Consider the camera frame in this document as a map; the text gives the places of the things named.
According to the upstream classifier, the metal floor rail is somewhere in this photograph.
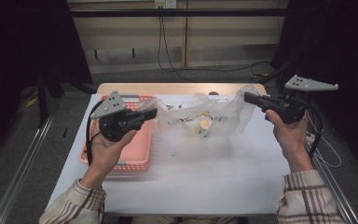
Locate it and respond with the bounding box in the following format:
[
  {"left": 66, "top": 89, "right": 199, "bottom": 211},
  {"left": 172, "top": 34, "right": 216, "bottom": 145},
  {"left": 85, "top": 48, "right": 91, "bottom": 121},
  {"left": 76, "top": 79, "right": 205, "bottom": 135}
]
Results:
[
  {"left": 0, "top": 106, "right": 60, "bottom": 224},
  {"left": 280, "top": 93, "right": 358, "bottom": 224}
]

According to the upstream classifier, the white wall socket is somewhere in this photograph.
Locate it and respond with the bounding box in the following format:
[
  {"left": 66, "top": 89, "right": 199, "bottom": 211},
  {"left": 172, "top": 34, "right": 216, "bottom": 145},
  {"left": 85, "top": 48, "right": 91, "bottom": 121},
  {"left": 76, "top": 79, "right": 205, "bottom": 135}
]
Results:
[{"left": 154, "top": 0, "right": 178, "bottom": 9}]

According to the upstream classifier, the person's left hand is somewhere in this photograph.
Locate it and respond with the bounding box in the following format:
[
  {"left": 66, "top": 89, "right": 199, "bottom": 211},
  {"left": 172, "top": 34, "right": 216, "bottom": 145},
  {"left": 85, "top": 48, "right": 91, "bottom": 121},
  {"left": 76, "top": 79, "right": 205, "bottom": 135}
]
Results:
[{"left": 86, "top": 119, "right": 138, "bottom": 180}]

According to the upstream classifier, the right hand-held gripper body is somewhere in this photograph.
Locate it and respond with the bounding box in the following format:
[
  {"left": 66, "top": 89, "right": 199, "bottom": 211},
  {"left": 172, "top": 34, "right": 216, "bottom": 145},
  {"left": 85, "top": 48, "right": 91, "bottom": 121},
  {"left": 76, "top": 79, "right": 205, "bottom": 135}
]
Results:
[{"left": 261, "top": 74, "right": 340, "bottom": 125}]

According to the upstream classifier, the black metal stand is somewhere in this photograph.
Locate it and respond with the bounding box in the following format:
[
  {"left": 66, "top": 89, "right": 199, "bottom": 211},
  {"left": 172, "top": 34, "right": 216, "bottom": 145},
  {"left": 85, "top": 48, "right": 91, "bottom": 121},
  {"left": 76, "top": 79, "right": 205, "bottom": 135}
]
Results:
[{"left": 35, "top": 69, "right": 65, "bottom": 129}]

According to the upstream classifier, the yellow floor tape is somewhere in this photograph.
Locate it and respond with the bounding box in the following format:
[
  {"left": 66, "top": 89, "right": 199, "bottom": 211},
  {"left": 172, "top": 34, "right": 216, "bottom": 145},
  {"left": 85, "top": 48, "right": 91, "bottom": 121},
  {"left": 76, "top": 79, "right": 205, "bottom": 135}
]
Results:
[{"left": 25, "top": 95, "right": 40, "bottom": 108}]

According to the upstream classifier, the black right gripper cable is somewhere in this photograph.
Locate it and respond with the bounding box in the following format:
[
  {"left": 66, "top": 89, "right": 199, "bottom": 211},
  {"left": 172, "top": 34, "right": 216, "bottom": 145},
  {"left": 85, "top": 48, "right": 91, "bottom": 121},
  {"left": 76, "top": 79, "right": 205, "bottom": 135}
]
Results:
[{"left": 303, "top": 101, "right": 324, "bottom": 161}]

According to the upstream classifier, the white cable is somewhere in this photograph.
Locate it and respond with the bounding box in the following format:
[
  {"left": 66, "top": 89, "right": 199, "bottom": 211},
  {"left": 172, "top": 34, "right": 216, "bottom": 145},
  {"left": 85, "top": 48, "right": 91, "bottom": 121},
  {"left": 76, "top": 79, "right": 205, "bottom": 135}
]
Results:
[{"left": 304, "top": 110, "right": 343, "bottom": 169}]

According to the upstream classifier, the clear plastic bag yellow smiley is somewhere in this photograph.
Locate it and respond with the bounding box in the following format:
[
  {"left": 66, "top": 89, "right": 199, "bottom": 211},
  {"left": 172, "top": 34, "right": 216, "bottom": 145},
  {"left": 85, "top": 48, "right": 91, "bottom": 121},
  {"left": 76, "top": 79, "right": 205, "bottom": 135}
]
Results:
[{"left": 137, "top": 84, "right": 261, "bottom": 140}]

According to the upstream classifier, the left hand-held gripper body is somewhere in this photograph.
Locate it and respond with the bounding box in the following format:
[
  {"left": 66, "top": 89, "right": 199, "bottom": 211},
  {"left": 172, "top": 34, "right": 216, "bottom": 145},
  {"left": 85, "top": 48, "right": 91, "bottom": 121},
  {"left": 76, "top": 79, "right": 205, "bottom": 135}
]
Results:
[{"left": 89, "top": 90, "right": 138, "bottom": 143}]

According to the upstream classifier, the pink perforated plastic basket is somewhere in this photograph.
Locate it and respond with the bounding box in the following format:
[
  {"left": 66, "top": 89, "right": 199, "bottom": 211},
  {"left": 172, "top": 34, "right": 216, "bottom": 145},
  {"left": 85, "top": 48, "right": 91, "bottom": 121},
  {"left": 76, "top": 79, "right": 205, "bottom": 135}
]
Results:
[{"left": 78, "top": 94, "right": 157, "bottom": 173}]

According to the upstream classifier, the person's right hand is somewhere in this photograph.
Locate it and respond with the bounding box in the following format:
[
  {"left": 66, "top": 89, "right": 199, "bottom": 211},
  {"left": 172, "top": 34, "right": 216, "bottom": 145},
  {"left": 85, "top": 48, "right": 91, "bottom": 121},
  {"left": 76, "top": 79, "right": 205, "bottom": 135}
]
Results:
[{"left": 265, "top": 108, "right": 311, "bottom": 158}]

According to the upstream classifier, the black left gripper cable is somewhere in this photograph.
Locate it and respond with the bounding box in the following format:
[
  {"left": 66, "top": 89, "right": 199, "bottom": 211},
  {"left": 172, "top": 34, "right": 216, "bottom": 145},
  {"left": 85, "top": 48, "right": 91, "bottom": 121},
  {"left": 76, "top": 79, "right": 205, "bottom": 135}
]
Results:
[{"left": 84, "top": 100, "right": 104, "bottom": 166}]

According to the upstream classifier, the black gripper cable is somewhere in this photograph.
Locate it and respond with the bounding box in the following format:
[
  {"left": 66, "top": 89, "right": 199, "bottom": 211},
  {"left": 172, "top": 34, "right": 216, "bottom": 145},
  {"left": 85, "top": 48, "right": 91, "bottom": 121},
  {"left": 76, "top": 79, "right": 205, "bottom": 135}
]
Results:
[
  {"left": 303, "top": 101, "right": 324, "bottom": 161},
  {"left": 84, "top": 100, "right": 104, "bottom": 166}
]

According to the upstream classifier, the black curtain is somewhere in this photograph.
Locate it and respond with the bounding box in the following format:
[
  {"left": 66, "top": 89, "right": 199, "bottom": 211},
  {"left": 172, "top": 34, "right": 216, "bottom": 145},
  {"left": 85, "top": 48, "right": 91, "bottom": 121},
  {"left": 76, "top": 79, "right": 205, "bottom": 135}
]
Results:
[
  {"left": 0, "top": 0, "right": 93, "bottom": 167},
  {"left": 270, "top": 0, "right": 358, "bottom": 176}
]

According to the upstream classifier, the black hanging cable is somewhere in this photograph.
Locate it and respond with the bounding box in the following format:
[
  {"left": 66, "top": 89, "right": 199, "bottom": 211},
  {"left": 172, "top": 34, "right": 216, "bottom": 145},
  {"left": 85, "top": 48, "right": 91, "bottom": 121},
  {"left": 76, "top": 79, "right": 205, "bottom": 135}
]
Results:
[{"left": 157, "top": 15, "right": 272, "bottom": 83}]

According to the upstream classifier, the black horizontal bar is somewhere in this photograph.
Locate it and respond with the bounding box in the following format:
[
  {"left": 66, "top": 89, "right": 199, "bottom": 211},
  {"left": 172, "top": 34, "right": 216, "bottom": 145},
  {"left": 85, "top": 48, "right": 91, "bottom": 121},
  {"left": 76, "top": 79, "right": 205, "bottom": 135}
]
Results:
[{"left": 69, "top": 7, "right": 289, "bottom": 18}]

